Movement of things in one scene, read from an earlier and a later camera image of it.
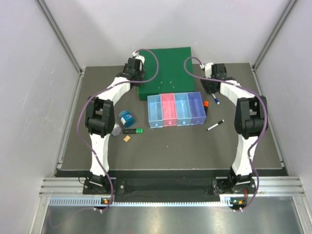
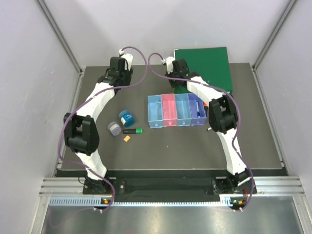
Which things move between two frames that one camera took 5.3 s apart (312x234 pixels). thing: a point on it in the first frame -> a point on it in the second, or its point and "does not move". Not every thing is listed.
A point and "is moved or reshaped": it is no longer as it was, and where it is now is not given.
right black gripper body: (208, 86) -> (173, 74)
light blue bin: (155, 118) does not move
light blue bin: (183, 109) does not move
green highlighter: (131, 131) does not move
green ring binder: (171, 76) -> (210, 65)
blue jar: (127, 118) does not move
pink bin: (169, 109) does not move
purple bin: (197, 108) does not move
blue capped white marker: (215, 99) is moved or reshaped
